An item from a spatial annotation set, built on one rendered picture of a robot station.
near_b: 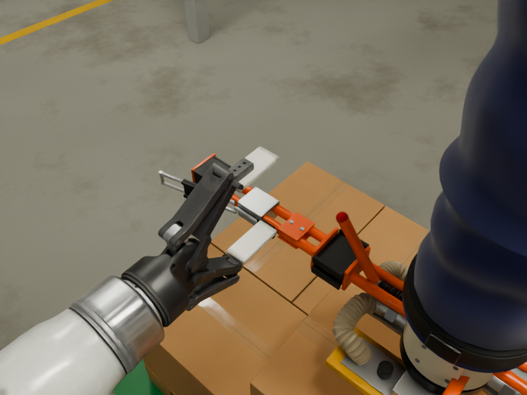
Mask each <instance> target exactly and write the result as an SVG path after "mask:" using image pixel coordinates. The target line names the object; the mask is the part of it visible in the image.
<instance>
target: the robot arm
mask: <svg viewBox="0 0 527 395"><path fill-rule="evenodd" d="M278 161H279V156H277V155H276V154H273V153H271V152H270V151H269V150H266V149H264V148H262V147H258V148H257V149H255V150H254V151H253V152H252V153H251V154H249V155H248V156H247V157H245V158H243V159H241V160H240V161H238V162H237V163H236V164H234V165H233V166H232V167H230V168H229V169H225V168H224V167H222V166H221V165H218V164H217V163H213V164H212V165H211V166H210V168H209V169H208V171H207V172H206V173H205V175H204V176H203V177H202V178H201V180H200V181H199V182H198V184H197V185H196V187H195V188H194V189H193V190H192V192H191V193H190V195H189V196H188V197H187V199H186V200H185V202H184V203H183V204H182V205H181V206H180V208H179V209H178V211H177V212H176V214H175V215H174V216H173V218H171V220H169V221H168V222H167V223H166V224H165V225H164V226H163V227H162V228H161V229H160V230H159V231H158V236H159V237H161V238H162V239H164V240H165V242H166V244H167V246H166V248H165V249H164V251H163V252H162V253H161V254H160V255H158V256H149V255H147V256H144V257H142V258H141V259H139V260H138V261H137V262H136V263H134V264H133V265H132V266H131V267H130V268H129V269H127V270H126V271H125V272H124V273H122V276H121V278H120V277H117V276H109V277H106V278H105V279H104V280H103V281H101V282H100V283H99V284H98V285H97V286H96V287H94V288H93V289H92V290H90V291H89V292H87V293H86V294H85V295H84V296H83V297H81V298H80V299H79V300H76V301H75V302H73V303H72V304H71V306H70V307H69V308H67V309H66V310H65V311H63V312H62V313H60V314H58V315H56V316H55V317H53V318H51V319H49V320H47V321H43V322H42V323H40V324H37V325H35V326H34V327H33V328H31V329H30V330H28V331H27V332H25V333H23V334H22V335H21V336H19V337H18V338H17V339H15V340H14V341H12V342H11V343H10V344H9V345H8V346H6V347H5V348H3V349H2V350H1V351H0V395H115V394H114V389H115V387H116V386H117V385H118V384H119V383H120V382H121V381H122V379H123V378H124V377H125V376H126V375H127V374H128V373H129V372H131V371H132V370H133V369H134V368H135V367H136V366H137V365H138V364H139V363H140V362H141V361H142V360H143V359H144V358H145V357H146V356H147V355H148V354H149V353H150V352H151V351H152V350H153V349H154V348H155V347H156V346H157V345H158V344H159V343H160V342H162V340H163V339H164V338H165V330H164V327H168V326H170V325H171V324H172V323H173V322H174V321H175V320H176V319H177V318H178V317H179V316H180V315H181V314H182V313H183V312H184V311H185V310H187V311H191V310H192V309H193V308H195V307H196V306H197V305H198V304H199V303H200V302H201V301H203V300H205V299H207V298H209V297H211V296H213V295H215V294H216V293H218V292H221V291H223V290H224V289H226V288H228V287H230V286H232V285H233V284H236V283H237V282H238V281H239V278H240V277H239V276H238V272H240V271H241V269H242V265H243V264H245V263H246V262H247V261H248V260H249V259H250V258H251V257H253V256H254V255H255V254H256V253H257V252H258V251H259V250H260V249H261V248H262V247H263V246H264V245H265V244H266V243H268V242H269V240H270V239H272V237H273V236H274V235H276V233H277V230H275V229H274V228H272V227H271V226H269V225H267V224H266V223H264V222H263V221H261V220H260V221H259V222H258V223H257V224H256V225H255V226H253V227H252V228H251V229H250V230H249V231H248V232H247V233H245V234H244V235H243V236H242V237H241V238H240V239H238V240H237V241H236V242H235V243H234V244H233V245H232V246H231V247H230V248H229V249H228V250H227V254H228V255H227V254H226V253H225V252H224V254H223V255H222V256H221V257H215V258H208V257H207V253H208V247H209V245H210V243H211V241H212V238H211V237H210V236H211V233H212V232H213V230H214V228H215V226H216V224H217V223H218V221H219V219H220V217H221V216H222V214H223V212H224V210H225V208H226V207H227V205H228V203H229V201H230V199H231V198H232V196H233V194H234V192H235V191H237V192H239V193H240V192H242V191H243V190H244V189H245V188H246V187H247V186H249V185H250V184H251V183H252V182H254V181H255V180H256V179H257V178H259V177H260V176H261V175H263V174H264V173H265V172H266V171H267V170H268V169H269V168H270V167H272V166H273V165H274V164H275V163H277V162H278ZM225 189H226V190H225ZM191 235H193V236H194V237H196V238H197V239H198V240H197V239H196V238H193V237H191V238H189V237H190V236H191ZM229 255H230V256H229ZM224 276H225V277H226V278H225V277H224Z"/></svg>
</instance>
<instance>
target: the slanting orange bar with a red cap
mask: <svg viewBox="0 0 527 395"><path fill-rule="evenodd" d="M336 221H337V222H338V223H339V225H340V228H341V229H342V231H343V233H344V235H345V237H346V239H347V241H348V243H349V245H350V247H351V248H352V250H353V252H354V254H355V256H356V258H357V260H358V262H359V264H360V266H361V267H362V269H363V271H364V273H365V275H366V277H367V279H368V280H369V281H371V282H372V283H374V284H375V283H376V282H378V281H379V280H380V277H379V275H378V273H377V272H376V270H375V268H374V266H373V264H372V262H371V260H370V258H369V256H368V254H367V252H366V250H365V248H364V246H363V244H362V242H361V240H360V238H359V237H358V235H357V233H356V231H355V229H354V227H353V225H352V223H351V221H350V219H349V216H348V214H347V213H346V212H339V213H337V215H336Z"/></svg>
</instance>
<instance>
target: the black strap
mask: <svg viewBox="0 0 527 395"><path fill-rule="evenodd" d="M417 253H418V252H417ZM417 253H416V255H415V256H414V258H413V260H412V261H411V263H410V265H409V269H408V272H407V274H406V276H405V280H404V285H403V300H404V304H405V309H406V312H407V314H408V316H409V319H410V320H411V322H412V323H413V326H414V327H415V329H416V330H417V331H418V332H419V333H420V334H421V336H422V337H423V338H424V339H425V340H426V342H425V346H427V347H428V348H430V349H431V350H433V351H434V352H435V353H437V354H439V355H440V356H442V357H444V358H445V359H446V360H447V361H449V362H450V363H452V364H455V363H456V362H457V361H458V362H460V363H462V364H465V365H469V366H471V367H475V368H483V369H488V370H502V369H507V368H514V367H517V366H519V365H521V364H524V363H525V362H527V349H523V350H505V351H494V350H488V349H485V348H481V347H479V346H475V345H472V344H470V343H467V342H462V341H460V340H458V339H456V338H455V337H453V336H451V335H450V334H449V333H448V332H446V331H445V330H444V329H443V328H441V327H440V326H439V325H437V324H436V323H435V322H434V321H432V320H431V318H430V317H429V316H428V315H427V314H426V312H425V311H424V309H423V306H422V304H421V302H420V299H419V297H418V295H417V293H416V289H415V287H414V270H415V265H416V257H417Z"/></svg>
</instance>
